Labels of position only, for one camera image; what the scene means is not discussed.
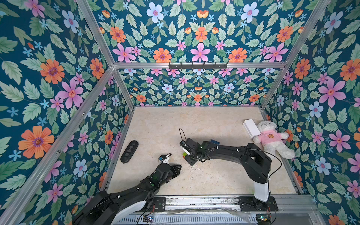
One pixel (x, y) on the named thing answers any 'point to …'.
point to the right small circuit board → (263, 219)
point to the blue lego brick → (214, 141)
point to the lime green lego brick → (184, 153)
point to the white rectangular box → (251, 128)
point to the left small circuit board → (145, 219)
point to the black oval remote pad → (129, 151)
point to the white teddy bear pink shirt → (271, 139)
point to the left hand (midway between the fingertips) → (183, 167)
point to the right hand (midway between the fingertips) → (189, 157)
